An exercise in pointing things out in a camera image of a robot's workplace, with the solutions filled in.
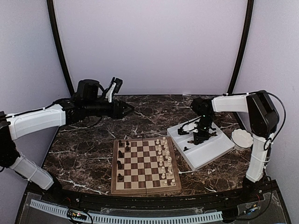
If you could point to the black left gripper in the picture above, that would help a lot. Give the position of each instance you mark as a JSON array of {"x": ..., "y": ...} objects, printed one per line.
[{"x": 117, "y": 113}]

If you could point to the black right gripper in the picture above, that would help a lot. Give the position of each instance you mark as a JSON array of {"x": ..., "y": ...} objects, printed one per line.
[{"x": 203, "y": 137}]

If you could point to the white divided plastic tray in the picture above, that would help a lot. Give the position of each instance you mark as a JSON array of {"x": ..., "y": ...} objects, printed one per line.
[{"x": 202, "y": 154}]

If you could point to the dark chess king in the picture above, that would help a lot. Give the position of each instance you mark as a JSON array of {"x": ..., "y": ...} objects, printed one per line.
[{"x": 119, "y": 165}]

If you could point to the wooden chess board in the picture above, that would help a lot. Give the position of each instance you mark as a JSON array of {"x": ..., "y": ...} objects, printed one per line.
[{"x": 139, "y": 169}]

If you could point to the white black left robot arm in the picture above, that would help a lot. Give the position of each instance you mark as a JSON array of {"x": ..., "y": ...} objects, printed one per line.
[{"x": 90, "y": 99}]

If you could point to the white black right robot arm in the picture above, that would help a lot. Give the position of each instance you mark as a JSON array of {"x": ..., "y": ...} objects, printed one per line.
[{"x": 263, "y": 119}]

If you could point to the white chess piece row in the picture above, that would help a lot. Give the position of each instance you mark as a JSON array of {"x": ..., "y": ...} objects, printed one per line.
[{"x": 164, "y": 163}]

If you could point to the white scalloped bowl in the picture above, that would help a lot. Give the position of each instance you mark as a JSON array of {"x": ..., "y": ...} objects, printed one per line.
[{"x": 242, "y": 139}]

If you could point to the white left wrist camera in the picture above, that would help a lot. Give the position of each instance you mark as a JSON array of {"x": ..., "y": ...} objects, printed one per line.
[{"x": 113, "y": 88}]

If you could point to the black front rail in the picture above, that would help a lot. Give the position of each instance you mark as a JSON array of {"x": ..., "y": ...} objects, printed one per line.
[{"x": 227, "y": 200}]

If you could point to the white slotted cable duct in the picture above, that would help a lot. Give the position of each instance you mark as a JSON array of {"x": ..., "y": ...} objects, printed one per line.
[{"x": 111, "y": 216}]

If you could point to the right black frame post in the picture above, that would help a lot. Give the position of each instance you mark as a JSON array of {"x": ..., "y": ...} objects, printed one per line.
[{"x": 242, "y": 47}]

